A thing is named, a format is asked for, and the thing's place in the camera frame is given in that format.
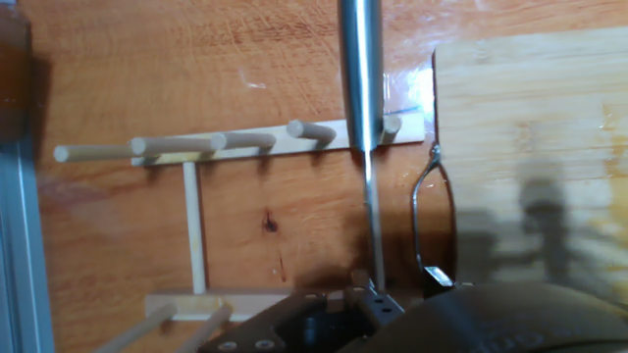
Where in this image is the reddish glossy wooden board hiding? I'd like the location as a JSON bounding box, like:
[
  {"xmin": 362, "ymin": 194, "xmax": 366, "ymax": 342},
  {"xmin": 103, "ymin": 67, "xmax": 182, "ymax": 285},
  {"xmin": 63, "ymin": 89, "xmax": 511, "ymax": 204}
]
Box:
[{"xmin": 19, "ymin": 0, "xmax": 628, "ymax": 353}]

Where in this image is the wooden peg dish rack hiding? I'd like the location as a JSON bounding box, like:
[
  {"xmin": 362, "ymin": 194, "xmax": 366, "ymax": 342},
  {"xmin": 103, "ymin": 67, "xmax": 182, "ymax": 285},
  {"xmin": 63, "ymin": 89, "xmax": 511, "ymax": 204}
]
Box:
[{"xmin": 52, "ymin": 112, "xmax": 426, "ymax": 353}]

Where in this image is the bamboo cutting board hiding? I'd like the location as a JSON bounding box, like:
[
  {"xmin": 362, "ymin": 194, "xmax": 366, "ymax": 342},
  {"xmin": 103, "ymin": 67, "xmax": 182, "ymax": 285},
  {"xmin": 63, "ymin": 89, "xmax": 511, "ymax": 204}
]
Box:
[{"xmin": 410, "ymin": 26, "xmax": 628, "ymax": 315}]

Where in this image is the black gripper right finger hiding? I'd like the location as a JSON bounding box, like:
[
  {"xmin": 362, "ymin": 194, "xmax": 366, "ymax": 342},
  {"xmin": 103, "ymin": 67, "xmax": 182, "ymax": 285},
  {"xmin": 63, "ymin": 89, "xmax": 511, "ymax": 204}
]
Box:
[{"xmin": 422, "ymin": 265, "xmax": 457, "ymax": 298}]

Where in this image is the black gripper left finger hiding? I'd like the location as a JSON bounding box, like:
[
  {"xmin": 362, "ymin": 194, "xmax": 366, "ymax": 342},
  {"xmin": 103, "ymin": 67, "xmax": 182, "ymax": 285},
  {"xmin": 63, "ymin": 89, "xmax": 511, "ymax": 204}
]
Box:
[{"xmin": 195, "ymin": 281, "xmax": 407, "ymax": 353}]

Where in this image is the steel cleaver knife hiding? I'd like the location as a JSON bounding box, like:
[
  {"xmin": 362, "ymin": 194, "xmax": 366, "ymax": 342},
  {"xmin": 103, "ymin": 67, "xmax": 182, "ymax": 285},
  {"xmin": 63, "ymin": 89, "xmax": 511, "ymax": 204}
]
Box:
[{"xmin": 337, "ymin": 0, "xmax": 389, "ymax": 293}]

